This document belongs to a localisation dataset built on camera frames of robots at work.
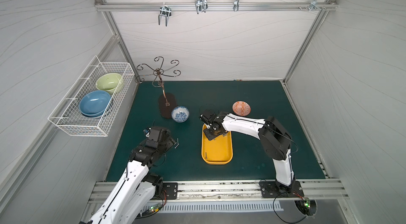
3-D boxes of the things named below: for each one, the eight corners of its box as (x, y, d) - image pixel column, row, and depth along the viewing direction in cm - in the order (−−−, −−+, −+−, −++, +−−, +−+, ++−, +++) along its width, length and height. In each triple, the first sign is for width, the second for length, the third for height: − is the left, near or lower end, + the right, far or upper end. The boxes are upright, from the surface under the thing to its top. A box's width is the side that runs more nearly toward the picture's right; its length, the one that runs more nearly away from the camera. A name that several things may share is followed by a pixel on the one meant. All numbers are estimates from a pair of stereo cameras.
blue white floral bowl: (171, 122, 98) (170, 119, 95) (173, 108, 105) (172, 105, 102) (188, 122, 98) (188, 119, 95) (189, 108, 105) (189, 105, 102)
